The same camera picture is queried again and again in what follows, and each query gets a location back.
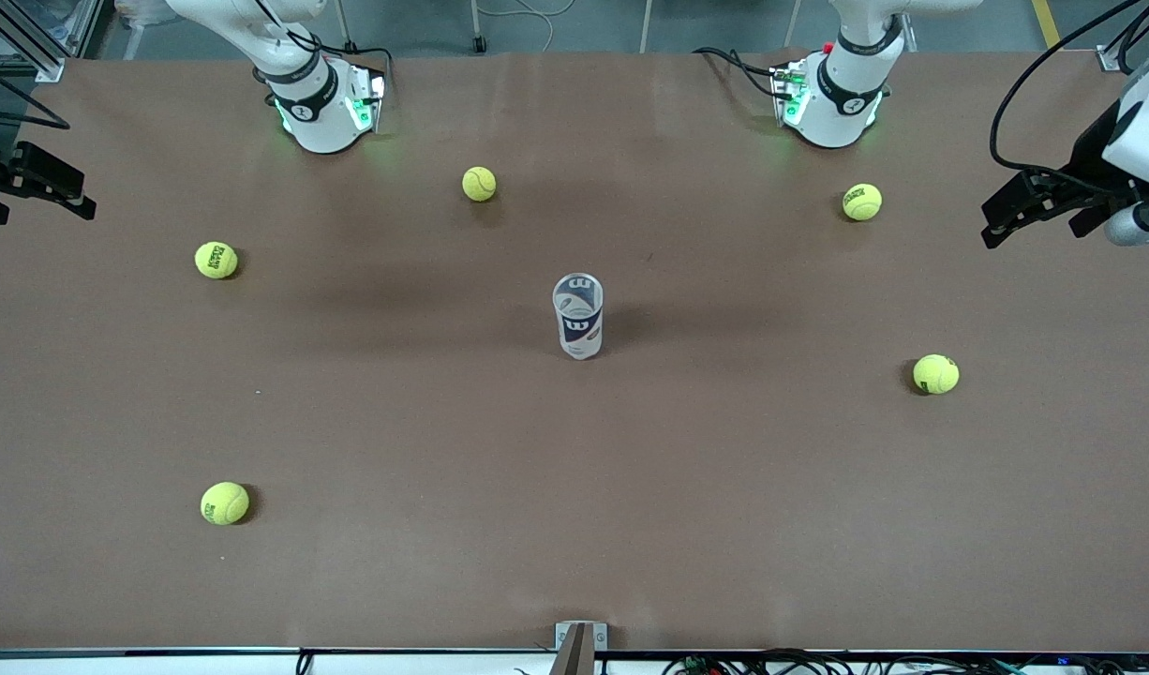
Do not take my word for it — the clear Wilson tennis ball can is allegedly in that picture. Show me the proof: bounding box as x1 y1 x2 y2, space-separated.
552 272 604 361

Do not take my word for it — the brown table cover sheet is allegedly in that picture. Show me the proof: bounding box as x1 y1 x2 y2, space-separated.
0 49 1149 654

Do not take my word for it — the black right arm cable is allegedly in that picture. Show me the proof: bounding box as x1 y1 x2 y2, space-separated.
0 59 72 130

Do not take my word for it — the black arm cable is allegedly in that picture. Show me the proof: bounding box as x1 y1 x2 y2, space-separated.
0 59 72 130
989 0 1149 175

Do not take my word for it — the aluminium frame post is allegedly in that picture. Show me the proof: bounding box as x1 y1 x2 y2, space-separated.
1097 0 1149 72
0 0 107 85

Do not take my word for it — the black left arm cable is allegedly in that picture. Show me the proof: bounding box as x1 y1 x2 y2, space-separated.
989 0 1149 175

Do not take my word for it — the black left base cable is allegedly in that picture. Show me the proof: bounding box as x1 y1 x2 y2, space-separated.
692 45 783 100

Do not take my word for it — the black base cable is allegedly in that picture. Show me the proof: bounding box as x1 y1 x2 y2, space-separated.
692 45 783 100
256 0 395 95

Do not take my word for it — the black right base cable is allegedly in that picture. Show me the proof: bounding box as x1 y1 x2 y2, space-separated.
256 0 395 95

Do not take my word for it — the black cable bundle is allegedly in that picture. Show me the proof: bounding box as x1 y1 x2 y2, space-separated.
664 649 1149 675

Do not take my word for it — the white floor cable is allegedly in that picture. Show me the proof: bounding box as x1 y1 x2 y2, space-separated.
485 0 577 25

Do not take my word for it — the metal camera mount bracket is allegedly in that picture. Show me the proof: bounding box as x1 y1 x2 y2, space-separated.
554 622 609 675

